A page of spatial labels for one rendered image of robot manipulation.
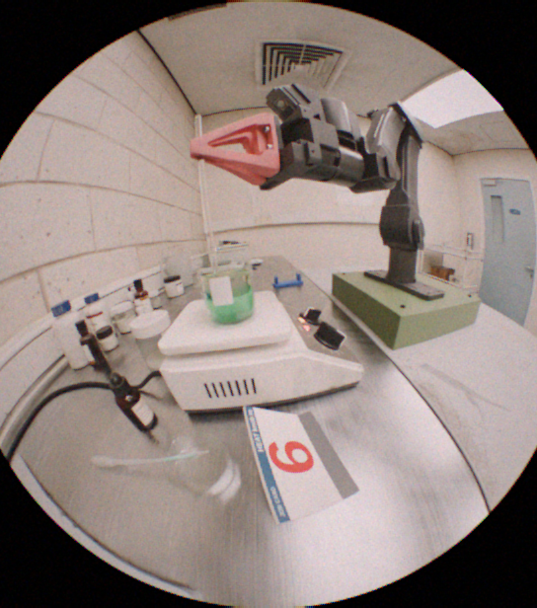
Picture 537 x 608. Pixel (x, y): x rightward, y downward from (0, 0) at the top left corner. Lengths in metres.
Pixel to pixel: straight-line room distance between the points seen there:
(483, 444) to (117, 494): 0.33
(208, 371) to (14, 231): 0.54
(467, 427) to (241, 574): 0.23
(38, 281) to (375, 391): 0.66
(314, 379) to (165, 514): 0.18
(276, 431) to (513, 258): 2.95
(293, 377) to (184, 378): 0.10
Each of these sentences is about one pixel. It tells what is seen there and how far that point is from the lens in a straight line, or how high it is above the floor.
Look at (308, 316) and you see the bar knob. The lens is 0.23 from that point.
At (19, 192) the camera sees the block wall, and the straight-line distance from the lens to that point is 0.60.
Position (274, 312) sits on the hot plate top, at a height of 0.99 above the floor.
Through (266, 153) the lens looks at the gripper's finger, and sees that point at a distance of 0.18.
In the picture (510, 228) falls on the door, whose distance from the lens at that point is 2.99.
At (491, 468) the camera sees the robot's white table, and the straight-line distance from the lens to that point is 0.25.
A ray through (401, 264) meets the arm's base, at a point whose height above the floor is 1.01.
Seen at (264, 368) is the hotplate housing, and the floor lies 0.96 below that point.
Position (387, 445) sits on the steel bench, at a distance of 0.19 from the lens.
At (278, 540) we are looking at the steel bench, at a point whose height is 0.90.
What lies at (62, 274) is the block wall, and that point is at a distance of 0.59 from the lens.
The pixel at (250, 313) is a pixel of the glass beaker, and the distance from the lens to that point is 0.15.
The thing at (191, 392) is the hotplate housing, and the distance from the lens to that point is 0.18.
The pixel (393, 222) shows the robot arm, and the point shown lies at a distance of 0.38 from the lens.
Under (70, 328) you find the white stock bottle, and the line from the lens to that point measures 0.42.
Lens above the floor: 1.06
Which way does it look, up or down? 21 degrees down
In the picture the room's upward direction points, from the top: 6 degrees counter-clockwise
